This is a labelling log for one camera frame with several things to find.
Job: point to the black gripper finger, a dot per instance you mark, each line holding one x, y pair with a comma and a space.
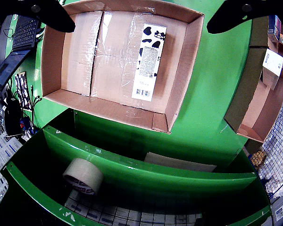
235, 14
49, 14

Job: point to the cow print white carton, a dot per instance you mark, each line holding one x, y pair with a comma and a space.
148, 70

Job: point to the packing tape roll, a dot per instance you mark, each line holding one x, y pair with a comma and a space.
85, 171

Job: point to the small white carton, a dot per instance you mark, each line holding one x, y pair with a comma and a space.
272, 63

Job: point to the cow print flat sheet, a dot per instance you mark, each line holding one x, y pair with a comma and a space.
22, 91

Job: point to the iridescent blue carton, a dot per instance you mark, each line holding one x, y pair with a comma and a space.
274, 26

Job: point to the green metal rack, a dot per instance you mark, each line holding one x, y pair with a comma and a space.
155, 174

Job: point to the white printed label sheet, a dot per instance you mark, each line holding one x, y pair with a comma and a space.
4, 153

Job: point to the large shallow cardboard tray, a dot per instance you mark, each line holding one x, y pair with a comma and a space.
113, 70

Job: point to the black laptop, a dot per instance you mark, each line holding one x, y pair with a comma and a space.
23, 35

